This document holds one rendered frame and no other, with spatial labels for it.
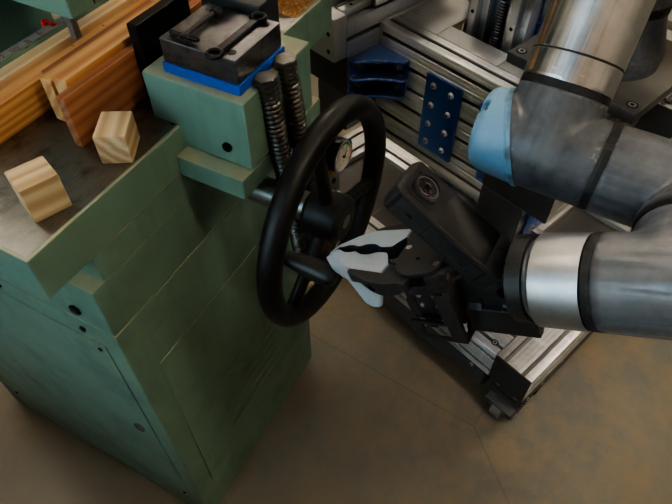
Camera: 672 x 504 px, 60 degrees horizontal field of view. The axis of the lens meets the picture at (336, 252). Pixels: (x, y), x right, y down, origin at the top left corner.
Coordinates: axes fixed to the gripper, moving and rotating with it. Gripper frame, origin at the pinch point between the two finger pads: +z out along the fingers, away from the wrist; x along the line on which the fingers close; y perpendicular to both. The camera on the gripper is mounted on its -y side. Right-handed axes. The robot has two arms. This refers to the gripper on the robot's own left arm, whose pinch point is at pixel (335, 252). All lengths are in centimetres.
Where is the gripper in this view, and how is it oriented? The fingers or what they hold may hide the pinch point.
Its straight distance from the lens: 58.7
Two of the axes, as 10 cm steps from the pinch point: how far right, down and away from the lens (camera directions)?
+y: 4.0, 7.6, 5.0
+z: -7.6, -0.3, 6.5
